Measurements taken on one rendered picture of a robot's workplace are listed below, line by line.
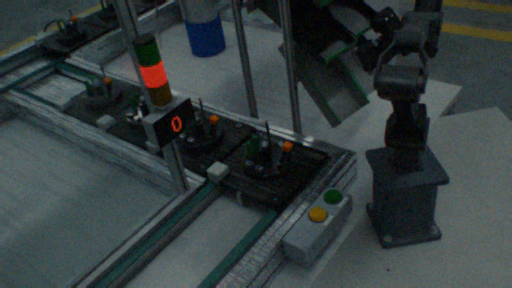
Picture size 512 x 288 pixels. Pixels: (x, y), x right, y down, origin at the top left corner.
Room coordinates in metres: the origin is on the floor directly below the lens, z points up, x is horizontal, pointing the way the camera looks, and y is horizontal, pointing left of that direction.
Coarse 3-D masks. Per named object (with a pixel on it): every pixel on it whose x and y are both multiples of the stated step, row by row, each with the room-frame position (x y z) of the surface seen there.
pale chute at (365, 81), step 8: (360, 40) 1.36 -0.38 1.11; (352, 48) 1.35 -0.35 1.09; (344, 56) 1.32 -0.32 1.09; (352, 56) 1.33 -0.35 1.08; (344, 64) 1.25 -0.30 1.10; (352, 64) 1.31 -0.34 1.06; (352, 72) 1.29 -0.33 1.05; (360, 72) 1.29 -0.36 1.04; (360, 80) 1.27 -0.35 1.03; (368, 80) 1.28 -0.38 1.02; (368, 88) 1.25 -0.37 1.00
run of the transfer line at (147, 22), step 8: (168, 0) 2.41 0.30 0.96; (176, 0) 2.40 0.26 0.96; (152, 8) 2.34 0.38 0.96; (160, 8) 2.33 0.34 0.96; (168, 8) 2.36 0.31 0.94; (176, 8) 2.39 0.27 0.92; (144, 16) 2.26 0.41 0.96; (152, 16) 2.28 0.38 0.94; (160, 16) 2.32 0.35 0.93; (168, 16) 2.35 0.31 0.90; (176, 16) 2.39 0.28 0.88; (144, 24) 2.24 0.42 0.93; (152, 24) 2.27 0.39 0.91; (160, 24) 2.31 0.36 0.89; (168, 24) 2.34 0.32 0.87; (144, 32) 2.23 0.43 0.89; (152, 32) 2.26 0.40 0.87
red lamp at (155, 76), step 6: (156, 66) 0.95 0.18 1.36; (162, 66) 0.96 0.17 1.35; (144, 72) 0.95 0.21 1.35; (150, 72) 0.94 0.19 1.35; (156, 72) 0.94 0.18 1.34; (162, 72) 0.95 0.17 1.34; (144, 78) 0.95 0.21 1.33; (150, 78) 0.94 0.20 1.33; (156, 78) 0.94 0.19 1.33; (162, 78) 0.95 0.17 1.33; (150, 84) 0.94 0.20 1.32; (156, 84) 0.94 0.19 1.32; (162, 84) 0.95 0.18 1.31
